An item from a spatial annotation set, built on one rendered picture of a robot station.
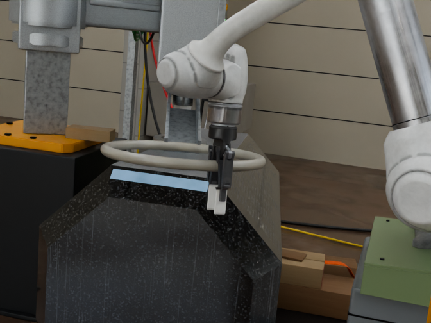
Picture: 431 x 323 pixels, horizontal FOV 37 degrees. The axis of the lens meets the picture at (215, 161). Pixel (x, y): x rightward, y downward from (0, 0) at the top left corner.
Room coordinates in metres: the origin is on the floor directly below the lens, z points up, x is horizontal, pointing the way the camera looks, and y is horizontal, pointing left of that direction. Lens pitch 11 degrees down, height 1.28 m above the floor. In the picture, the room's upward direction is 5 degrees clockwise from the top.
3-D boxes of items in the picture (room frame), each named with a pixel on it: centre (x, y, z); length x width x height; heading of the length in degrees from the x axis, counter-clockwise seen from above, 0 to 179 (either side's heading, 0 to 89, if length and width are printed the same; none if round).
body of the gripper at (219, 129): (1.67, -0.01, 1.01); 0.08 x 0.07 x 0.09; 21
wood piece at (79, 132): (2.81, 0.57, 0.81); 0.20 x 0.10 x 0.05; 86
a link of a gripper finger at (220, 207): (1.63, -0.02, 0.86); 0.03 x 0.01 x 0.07; 111
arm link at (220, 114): (1.67, -0.01, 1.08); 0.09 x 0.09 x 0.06
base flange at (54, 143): (2.92, 0.80, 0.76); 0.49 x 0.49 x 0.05; 78
